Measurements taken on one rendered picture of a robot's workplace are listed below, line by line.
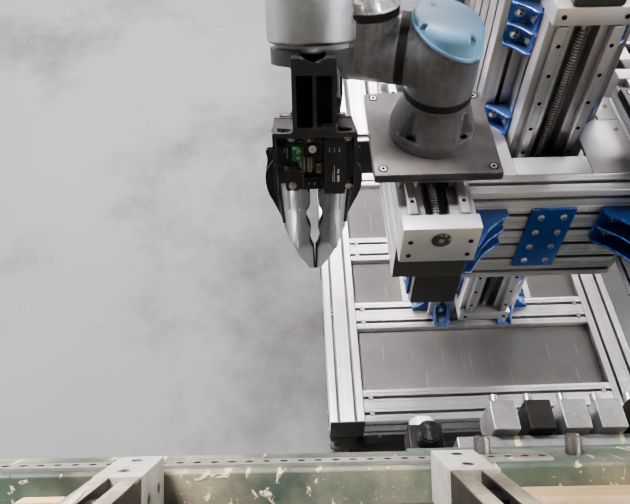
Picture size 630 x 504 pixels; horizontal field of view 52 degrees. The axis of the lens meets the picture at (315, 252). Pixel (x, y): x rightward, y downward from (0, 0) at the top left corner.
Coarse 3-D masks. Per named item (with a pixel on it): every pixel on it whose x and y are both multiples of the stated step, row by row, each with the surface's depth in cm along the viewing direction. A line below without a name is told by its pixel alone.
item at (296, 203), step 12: (288, 192) 61; (300, 192) 62; (288, 204) 62; (300, 204) 62; (288, 216) 62; (300, 216) 62; (288, 228) 63; (300, 228) 63; (300, 240) 63; (300, 252) 64; (312, 252) 64; (312, 264) 65
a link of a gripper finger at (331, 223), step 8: (320, 192) 62; (320, 200) 62; (328, 200) 62; (336, 200) 60; (344, 200) 62; (328, 208) 62; (336, 208) 60; (344, 208) 62; (328, 216) 62; (336, 216) 60; (320, 224) 63; (328, 224) 63; (336, 224) 59; (344, 224) 63; (320, 232) 63; (328, 232) 63; (336, 232) 59; (320, 240) 64; (328, 240) 63; (336, 240) 59; (320, 248) 64; (328, 248) 64; (320, 256) 64; (328, 256) 64; (320, 264) 65
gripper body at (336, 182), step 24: (312, 72) 51; (336, 72) 51; (312, 96) 52; (288, 120) 57; (312, 120) 54; (336, 120) 57; (288, 144) 55; (312, 144) 54; (336, 144) 54; (288, 168) 55; (312, 168) 56; (336, 168) 55; (336, 192) 55
